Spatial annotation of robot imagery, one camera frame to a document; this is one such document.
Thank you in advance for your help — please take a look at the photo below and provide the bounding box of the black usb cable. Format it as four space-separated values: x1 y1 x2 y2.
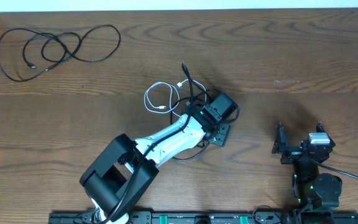
169 88 223 162

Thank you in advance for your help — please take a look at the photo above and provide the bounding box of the white usb cable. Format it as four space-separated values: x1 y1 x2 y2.
143 78 208 114

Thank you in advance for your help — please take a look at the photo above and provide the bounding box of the thin black cable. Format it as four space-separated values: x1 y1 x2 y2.
0 24 122 83

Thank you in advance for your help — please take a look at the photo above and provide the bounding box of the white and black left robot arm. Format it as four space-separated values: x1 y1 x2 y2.
80 103 236 223

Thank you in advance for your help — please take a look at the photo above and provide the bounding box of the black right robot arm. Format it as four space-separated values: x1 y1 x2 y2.
272 123 342 223

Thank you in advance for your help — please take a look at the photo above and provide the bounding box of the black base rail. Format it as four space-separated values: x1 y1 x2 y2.
48 210 358 224

